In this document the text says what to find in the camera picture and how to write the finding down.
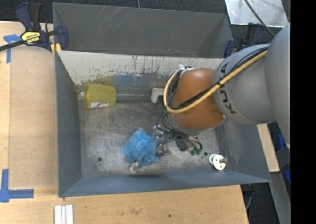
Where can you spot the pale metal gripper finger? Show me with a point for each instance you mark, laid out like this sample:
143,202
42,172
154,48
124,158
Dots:
159,148
166,152

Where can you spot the blue mesh bath sponge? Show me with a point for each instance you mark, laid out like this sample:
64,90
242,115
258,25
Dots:
140,144

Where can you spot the white rectangular block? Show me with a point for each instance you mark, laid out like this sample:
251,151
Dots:
156,94

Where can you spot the white round plastic spool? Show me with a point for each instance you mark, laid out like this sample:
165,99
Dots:
217,161

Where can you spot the grey metal bin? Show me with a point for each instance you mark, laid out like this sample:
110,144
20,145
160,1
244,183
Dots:
111,129

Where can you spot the yellow plastic cup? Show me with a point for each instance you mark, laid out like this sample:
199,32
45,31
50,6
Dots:
98,94

